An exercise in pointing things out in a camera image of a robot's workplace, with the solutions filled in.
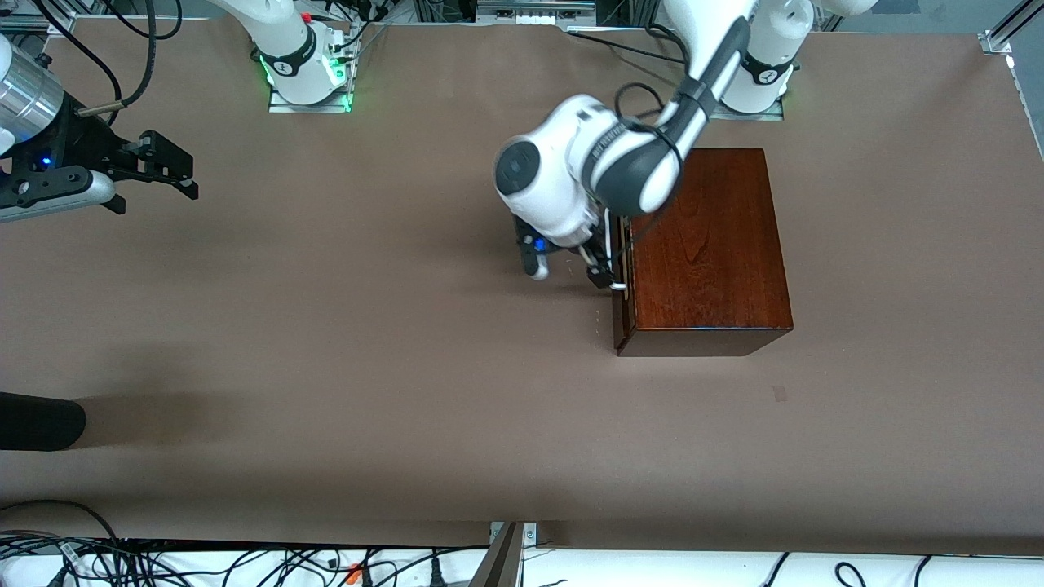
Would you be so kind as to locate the silver corner bracket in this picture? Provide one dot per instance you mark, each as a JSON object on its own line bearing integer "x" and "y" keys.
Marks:
{"x": 530, "y": 534}

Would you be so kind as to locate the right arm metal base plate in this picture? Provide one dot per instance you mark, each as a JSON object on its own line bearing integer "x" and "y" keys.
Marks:
{"x": 281, "y": 107}

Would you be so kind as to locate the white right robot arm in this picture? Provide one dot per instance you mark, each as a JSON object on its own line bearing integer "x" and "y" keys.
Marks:
{"x": 285, "y": 49}

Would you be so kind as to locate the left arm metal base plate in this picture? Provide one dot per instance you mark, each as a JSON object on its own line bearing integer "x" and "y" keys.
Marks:
{"x": 767, "y": 116}

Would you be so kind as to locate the dark grey metal post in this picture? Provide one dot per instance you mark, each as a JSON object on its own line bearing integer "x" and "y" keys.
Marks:
{"x": 499, "y": 567}

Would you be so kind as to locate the black round-ended cylinder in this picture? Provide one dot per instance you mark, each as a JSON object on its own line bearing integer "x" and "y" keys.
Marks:
{"x": 41, "y": 421}

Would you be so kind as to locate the dark brown wooden cabinet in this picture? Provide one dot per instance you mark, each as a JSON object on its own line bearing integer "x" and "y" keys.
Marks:
{"x": 710, "y": 261}

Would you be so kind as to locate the grey power strip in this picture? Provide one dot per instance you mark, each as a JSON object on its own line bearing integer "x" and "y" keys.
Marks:
{"x": 571, "y": 10}

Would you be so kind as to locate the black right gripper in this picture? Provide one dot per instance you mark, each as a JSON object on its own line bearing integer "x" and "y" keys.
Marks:
{"x": 92, "y": 143}

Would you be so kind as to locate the aluminium frame profile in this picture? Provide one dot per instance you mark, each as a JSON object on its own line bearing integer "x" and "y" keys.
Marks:
{"x": 1003, "y": 33}

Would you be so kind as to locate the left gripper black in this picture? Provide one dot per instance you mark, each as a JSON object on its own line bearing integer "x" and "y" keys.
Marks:
{"x": 601, "y": 262}

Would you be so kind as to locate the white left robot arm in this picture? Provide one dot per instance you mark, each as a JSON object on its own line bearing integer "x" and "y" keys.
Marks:
{"x": 555, "y": 171}

